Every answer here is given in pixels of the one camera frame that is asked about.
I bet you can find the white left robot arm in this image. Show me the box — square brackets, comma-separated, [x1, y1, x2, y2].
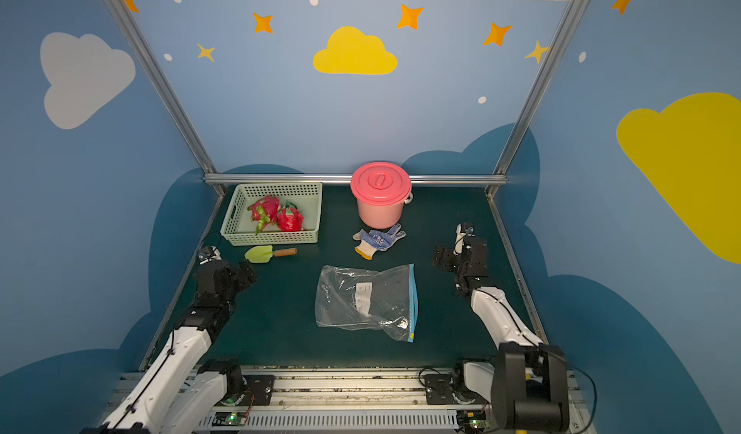
[82, 258, 257, 433]

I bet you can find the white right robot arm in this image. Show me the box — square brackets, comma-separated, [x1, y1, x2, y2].
[434, 231, 570, 432]

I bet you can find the green perforated plastic basket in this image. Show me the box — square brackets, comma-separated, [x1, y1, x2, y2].
[220, 182, 322, 247]

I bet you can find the aluminium frame left rail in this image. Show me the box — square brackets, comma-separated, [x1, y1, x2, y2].
[137, 196, 225, 371]

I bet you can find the red dragon fruit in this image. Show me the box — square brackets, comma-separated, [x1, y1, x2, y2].
[248, 196, 282, 234]
[276, 202, 304, 232]

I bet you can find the aluminium frame right rail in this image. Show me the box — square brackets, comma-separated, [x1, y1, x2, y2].
[486, 195, 549, 344]

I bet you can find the aluminium frame right post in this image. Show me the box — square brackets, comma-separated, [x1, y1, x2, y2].
[486, 0, 590, 200]

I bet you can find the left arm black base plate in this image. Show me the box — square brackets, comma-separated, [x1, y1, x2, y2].
[243, 374, 275, 406]

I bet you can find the aluminium frame post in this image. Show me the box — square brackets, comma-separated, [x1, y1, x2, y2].
[102, 0, 217, 175]
[486, 0, 590, 200]

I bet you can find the pink bucket lid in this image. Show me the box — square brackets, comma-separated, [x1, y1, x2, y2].
[350, 162, 412, 206]

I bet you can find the aluminium frame back rail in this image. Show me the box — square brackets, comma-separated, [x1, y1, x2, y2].
[204, 173, 508, 187]

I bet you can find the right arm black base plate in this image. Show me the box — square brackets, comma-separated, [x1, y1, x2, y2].
[419, 372, 460, 406]

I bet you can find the aluminium frame rail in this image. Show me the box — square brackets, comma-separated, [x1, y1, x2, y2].
[486, 195, 549, 344]
[204, 173, 508, 187]
[137, 196, 225, 371]

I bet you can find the aluminium frame left post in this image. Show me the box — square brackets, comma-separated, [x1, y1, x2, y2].
[102, 0, 217, 175]

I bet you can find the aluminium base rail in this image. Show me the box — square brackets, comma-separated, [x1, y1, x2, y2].
[95, 365, 597, 434]

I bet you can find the green garden trowel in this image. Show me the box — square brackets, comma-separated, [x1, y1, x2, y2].
[244, 245, 298, 264]

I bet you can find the clear zip-top bag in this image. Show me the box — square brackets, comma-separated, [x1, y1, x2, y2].
[315, 264, 419, 342]

